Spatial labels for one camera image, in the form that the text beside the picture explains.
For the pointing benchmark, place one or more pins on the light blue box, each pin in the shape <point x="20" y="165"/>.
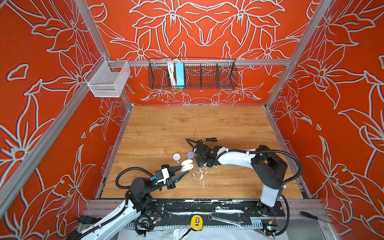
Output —
<point x="180" y="75"/>

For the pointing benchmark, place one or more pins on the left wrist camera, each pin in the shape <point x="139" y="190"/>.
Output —
<point x="160" y="177"/>

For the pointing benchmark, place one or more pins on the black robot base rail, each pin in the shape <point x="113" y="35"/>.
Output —
<point x="173" y="213"/>

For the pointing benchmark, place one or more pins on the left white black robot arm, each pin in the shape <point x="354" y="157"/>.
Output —
<point x="137" y="204"/>

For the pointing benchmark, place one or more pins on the white earbuds charging case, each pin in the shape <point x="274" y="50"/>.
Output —
<point x="187" y="165"/>

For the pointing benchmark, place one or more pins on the yellow black handled screwdriver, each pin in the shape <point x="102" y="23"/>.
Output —
<point x="210" y="139"/>

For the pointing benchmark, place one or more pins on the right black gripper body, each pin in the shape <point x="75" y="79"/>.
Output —
<point x="201" y="162"/>

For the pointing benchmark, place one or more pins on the purple round puck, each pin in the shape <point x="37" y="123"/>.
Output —
<point x="191" y="155"/>

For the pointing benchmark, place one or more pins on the yellow tape measure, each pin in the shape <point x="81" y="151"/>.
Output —
<point x="196" y="223"/>

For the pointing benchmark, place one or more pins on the black wire wall basket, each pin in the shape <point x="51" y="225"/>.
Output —
<point x="200" y="73"/>

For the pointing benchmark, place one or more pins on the clear mesh wall basket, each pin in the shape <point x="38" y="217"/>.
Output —
<point x="107" y="79"/>

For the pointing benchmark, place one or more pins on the green handled screwdriver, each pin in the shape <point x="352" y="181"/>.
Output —
<point x="88" y="220"/>

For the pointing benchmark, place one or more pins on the silver wrench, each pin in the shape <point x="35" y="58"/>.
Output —
<point x="230" y="222"/>

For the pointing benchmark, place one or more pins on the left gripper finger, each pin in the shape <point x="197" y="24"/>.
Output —
<point x="171" y="169"/>
<point x="176" y="178"/>

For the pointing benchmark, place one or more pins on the white round puck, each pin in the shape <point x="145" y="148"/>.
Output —
<point x="176" y="157"/>

